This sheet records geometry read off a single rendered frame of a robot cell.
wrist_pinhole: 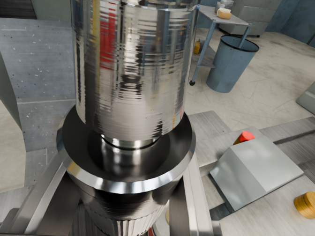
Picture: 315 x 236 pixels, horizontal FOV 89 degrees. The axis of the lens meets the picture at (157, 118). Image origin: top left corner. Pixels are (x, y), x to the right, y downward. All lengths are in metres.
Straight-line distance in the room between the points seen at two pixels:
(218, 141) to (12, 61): 0.40
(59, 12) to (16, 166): 1.30
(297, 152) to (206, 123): 0.26
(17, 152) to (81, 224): 1.40
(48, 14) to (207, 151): 0.38
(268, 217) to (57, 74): 0.42
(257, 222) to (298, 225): 0.04
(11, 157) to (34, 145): 1.21
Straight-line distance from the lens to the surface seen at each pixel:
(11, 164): 1.61
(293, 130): 0.58
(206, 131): 0.30
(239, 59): 2.24
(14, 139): 1.75
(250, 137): 0.23
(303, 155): 0.52
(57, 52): 0.42
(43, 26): 0.42
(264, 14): 5.72
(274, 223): 0.22
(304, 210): 0.24
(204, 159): 0.21
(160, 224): 0.20
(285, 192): 0.25
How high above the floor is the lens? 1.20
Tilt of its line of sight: 44 degrees down
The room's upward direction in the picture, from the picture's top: 12 degrees clockwise
